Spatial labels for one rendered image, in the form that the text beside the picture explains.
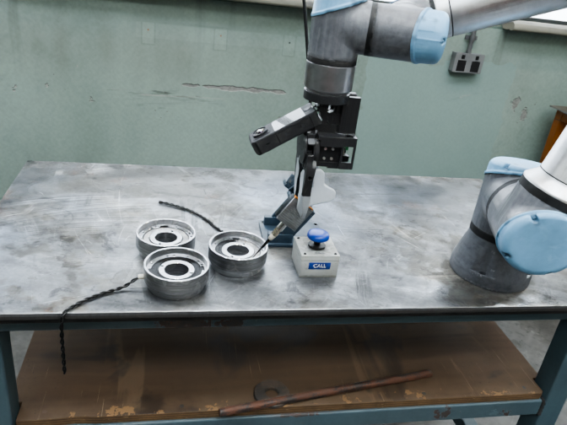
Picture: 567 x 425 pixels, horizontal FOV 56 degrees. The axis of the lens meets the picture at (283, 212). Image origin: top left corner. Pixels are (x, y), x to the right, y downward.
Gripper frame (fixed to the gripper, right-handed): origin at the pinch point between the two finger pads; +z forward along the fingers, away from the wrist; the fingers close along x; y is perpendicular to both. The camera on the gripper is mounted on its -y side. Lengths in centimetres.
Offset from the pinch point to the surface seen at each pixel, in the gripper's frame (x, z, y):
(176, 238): 6.8, 10.4, -20.2
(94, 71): 160, 16, -61
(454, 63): 163, -1, 101
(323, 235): 0.7, 5.7, 5.4
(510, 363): 4, 38, 54
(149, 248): 1.5, 9.7, -24.5
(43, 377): 1, 38, -44
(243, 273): -2.2, 12.1, -8.5
